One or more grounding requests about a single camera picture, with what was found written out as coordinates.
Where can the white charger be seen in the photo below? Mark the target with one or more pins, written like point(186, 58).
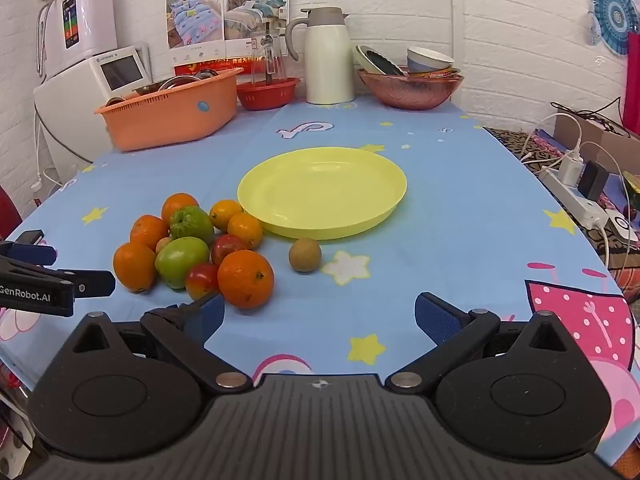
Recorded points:
point(570, 170)

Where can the white water dispenser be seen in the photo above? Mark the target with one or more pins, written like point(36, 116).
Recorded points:
point(65, 115)

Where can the glass pitcher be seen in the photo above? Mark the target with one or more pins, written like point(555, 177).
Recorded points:
point(265, 60)

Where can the patterned bowl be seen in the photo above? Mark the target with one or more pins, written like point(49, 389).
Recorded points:
point(440, 74)

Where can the small orange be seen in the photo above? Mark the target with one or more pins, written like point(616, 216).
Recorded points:
point(225, 212)
point(246, 230)

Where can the orange plastic basket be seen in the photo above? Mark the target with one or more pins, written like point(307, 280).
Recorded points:
point(170, 120)

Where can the light green apple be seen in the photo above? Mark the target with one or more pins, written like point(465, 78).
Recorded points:
point(180, 260)

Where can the white round device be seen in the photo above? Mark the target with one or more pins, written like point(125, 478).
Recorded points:
point(622, 227)

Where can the metal bowls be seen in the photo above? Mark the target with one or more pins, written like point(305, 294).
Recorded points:
point(170, 84)

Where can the wall poster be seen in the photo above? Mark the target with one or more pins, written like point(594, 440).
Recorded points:
point(225, 10)

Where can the grey-green dish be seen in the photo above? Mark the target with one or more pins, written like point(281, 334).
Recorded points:
point(375, 60)

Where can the small red apple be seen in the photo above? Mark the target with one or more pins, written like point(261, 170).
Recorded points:
point(201, 280)
point(227, 247)

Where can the pink glass bowl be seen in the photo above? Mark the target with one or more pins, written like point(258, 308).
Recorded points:
point(410, 92)

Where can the dark green apple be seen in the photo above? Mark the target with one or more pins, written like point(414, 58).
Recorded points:
point(192, 224)

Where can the blue and white bowl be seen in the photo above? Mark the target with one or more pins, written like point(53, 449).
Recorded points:
point(427, 60)

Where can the leopard pattern cloth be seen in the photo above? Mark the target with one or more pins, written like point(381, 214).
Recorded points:
point(525, 147)

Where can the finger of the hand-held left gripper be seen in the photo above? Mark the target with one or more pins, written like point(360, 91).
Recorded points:
point(95, 282)
point(30, 254)

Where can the large orange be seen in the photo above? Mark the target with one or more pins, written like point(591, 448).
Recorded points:
point(245, 279)

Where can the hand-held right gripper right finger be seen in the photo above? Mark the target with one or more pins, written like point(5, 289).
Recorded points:
point(435, 317)

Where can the red plastic basket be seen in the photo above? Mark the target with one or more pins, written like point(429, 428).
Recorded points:
point(267, 96)

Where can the black power adapter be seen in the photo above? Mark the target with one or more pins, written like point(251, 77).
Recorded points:
point(592, 180)

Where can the white power strip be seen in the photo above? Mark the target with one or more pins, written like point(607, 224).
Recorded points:
point(580, 205)

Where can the white appliance with screen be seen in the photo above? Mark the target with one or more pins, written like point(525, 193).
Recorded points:
point(120, 72)

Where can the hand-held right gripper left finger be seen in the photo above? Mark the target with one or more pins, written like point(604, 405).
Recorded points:
point(207, 317)

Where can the yellow plastic plate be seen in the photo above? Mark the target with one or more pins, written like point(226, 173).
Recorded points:
point(320, 190)

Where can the brown kiwi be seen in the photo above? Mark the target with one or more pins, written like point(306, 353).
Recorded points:
point(304, 255)
point(162, 245)

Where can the white water purifier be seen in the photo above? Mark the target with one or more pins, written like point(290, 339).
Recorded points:
point(80, 25)

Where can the white thermos jug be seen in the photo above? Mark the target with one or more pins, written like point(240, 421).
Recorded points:
point(327, 65)

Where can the blue printed tablecloth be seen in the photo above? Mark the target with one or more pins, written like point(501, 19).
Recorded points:
point(450, 210)

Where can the cardboard box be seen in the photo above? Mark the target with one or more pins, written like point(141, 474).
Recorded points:
point(600, 142)

